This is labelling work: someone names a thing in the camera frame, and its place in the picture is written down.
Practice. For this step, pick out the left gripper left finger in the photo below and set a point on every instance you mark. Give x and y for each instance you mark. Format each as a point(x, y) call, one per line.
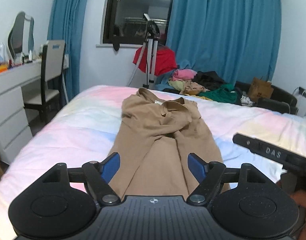
point(98, 175)

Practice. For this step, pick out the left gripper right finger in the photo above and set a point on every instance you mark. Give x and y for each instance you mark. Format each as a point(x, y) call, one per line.
point(209, 177)

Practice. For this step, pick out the tan brown garment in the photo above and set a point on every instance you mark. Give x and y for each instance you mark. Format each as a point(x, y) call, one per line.
point(154, 141)

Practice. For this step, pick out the pile of mixed clothes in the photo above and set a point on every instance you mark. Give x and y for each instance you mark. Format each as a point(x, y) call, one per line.
point(205, 85)

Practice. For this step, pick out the pastel tie-dye bed cover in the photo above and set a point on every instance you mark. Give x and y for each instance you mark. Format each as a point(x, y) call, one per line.
point(85, 130)

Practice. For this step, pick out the black leather sofa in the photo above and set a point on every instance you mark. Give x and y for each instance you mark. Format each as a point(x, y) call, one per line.
point(280, 100)

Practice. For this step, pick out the black and white chair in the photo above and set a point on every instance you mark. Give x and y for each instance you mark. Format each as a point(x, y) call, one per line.
point(52, 65)

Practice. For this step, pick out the brown paper bag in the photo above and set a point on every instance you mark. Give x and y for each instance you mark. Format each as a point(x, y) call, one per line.
point(259, 89)

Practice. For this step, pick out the white dresser desk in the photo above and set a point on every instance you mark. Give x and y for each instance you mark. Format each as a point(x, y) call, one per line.
point(15, 132)

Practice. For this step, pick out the red garment on tripod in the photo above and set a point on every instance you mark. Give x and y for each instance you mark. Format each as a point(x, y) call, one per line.
point(165, 61)

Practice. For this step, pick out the silver tripod stand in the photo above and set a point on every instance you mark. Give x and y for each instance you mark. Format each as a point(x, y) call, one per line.
point(152, 35)

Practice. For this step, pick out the blue right curtain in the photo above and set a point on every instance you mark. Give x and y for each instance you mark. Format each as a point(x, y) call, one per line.
point(238, 39)

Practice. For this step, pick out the blue curtain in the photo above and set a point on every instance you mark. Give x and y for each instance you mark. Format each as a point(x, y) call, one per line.
point(66, 23)
point(238, 39)

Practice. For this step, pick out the wavy vanity mirror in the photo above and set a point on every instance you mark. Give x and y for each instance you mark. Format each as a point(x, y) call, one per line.
point(20, 41)

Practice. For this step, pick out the blue left curtain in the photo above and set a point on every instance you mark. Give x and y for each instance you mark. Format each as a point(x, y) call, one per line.
point(66, 23)

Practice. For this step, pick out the dark window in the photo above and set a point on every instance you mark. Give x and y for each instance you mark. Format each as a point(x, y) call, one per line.
point(124, 21)

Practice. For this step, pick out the wall power socket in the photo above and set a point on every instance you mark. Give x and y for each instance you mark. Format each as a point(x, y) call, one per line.
point(302, 92)

